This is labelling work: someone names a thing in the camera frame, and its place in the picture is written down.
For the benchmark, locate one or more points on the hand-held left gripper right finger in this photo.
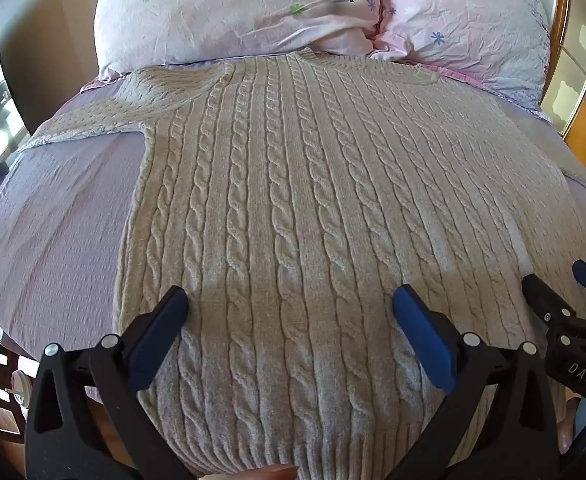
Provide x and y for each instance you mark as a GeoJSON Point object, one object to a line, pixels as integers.
{"type": "Point", "coordinates": [423, 336]}

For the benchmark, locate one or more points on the pink floral pillow with tree print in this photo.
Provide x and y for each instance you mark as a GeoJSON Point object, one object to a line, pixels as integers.
{"type": "Point", "coordinates": [223, 10]}

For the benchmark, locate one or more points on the lavender bed sheet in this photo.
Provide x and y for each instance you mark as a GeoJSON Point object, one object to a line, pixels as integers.
{"type": "Point", "coordinates": [58, 230]}

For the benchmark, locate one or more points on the wooden headboard with glass panels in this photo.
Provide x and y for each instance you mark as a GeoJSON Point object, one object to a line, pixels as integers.
{"type": "Point", "coordinates": [580, 60]}

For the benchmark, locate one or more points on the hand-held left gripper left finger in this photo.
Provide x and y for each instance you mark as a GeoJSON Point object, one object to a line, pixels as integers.
{"type": "Point", "coordinates": [157, 342]}

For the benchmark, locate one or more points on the person's right hand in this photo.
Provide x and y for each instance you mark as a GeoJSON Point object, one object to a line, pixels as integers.
{"type": "Point", "coordinates": [566, 427]}

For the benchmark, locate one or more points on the white round object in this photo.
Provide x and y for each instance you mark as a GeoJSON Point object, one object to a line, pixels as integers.
{"type": "Point", "coordinates": [20, 381]}

